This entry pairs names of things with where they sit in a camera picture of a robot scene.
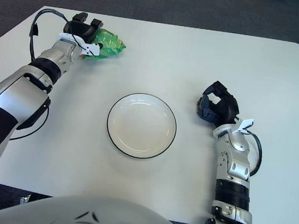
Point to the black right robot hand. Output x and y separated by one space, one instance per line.
228 109

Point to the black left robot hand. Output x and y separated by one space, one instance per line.
79 29

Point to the green snack bag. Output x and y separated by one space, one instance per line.
109 43

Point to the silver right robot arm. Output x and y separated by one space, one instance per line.
235 165

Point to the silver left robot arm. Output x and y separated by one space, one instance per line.
13 91

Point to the white plate with black rim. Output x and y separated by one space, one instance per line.
141 125

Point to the grey robot torso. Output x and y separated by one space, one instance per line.
102 216

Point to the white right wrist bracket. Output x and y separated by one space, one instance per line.
246 123

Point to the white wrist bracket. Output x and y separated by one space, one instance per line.
246 123
93 49

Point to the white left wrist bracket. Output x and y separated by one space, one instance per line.
93 49

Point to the small shiny bracket under table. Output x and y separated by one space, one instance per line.
24 200

